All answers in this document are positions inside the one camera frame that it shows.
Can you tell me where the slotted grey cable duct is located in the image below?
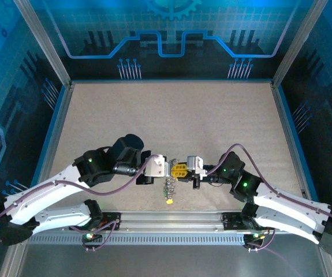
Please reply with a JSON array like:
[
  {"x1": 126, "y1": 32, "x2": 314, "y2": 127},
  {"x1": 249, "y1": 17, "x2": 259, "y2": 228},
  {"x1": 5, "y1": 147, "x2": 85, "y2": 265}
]
[{"x1": 28, "y1": 234, "x2": 246, "y2": 246}]

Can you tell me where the grey keyring with small rings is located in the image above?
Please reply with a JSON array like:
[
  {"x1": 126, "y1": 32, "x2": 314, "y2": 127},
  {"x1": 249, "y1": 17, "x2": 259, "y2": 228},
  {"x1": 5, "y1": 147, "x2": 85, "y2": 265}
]
[{"x1": 162, "y1": 158, "x2": 180, "y2": 200}]

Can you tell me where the aluminium side rail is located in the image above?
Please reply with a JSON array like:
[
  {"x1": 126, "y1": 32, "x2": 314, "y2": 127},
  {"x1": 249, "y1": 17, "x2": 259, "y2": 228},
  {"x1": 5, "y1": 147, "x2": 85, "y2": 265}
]
[
  {"x1": 28, "y1": 82, "x2": 76, "y2": 210},
  {"x1": 270, "y1": 82, "x2": 314, "y2": 210}
]

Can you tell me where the LED connector board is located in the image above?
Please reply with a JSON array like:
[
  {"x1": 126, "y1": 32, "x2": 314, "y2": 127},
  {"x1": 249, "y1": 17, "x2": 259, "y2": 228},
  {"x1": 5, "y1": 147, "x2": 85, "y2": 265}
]
[
  {"x1": 243, "y1": 230, "x2": 270, "y2": 245},
  {"x1": 81, "y1": 230, "x2": 103, "y2": 243}
]

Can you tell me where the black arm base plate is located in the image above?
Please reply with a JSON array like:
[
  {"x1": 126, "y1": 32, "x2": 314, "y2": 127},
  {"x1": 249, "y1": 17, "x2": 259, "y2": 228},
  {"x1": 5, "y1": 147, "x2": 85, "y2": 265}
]
[
  {"x1": 221, "y1": 212, "x2": 259, "y2": 231},
  {"x1": 100, "y1": 212, "x2": 122, "y2": 231}
]

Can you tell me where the thin aluminium cross rail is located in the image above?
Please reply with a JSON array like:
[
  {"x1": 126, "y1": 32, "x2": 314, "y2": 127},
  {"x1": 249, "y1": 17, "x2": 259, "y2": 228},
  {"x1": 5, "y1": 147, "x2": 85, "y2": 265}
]
[{"x1": 70, "y1": 78, "x2": 274, "y2": 85}]

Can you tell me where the aluminium frame post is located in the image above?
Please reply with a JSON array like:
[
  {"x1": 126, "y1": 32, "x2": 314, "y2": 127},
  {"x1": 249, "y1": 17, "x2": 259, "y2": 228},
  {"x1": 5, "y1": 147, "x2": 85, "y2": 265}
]
[
  {"x1": 12, "y1": 0, "x2": 73, "y2": 89},
  {"x1": 271, "y1": 0, "x2": 330, "y2": 89}
]

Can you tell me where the grey metal sheet panel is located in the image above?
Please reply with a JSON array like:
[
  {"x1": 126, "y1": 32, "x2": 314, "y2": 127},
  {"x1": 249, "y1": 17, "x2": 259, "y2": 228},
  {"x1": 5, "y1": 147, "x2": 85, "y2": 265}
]
[{"x1": 17, "y1": 244, "x2": 330, "y2": 277}]

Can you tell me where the aluminium mounting rail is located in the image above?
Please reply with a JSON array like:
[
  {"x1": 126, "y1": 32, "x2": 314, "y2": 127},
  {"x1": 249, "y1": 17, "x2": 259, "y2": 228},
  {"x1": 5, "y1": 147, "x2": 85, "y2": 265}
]
[{"x1": 90, "y1": 209, "x2": 322, "y2": 235}]

